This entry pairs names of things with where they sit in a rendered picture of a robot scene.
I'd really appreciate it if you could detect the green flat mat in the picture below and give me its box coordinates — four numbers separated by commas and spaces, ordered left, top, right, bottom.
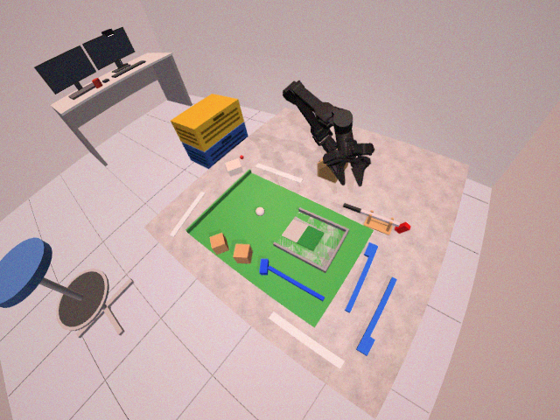
189, 172, 374, 328

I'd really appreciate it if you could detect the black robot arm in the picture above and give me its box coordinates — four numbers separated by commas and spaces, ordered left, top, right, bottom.
283, 80, 375, 158

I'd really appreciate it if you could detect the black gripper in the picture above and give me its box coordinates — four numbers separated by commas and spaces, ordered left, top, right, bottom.
323, 136, 371, 187

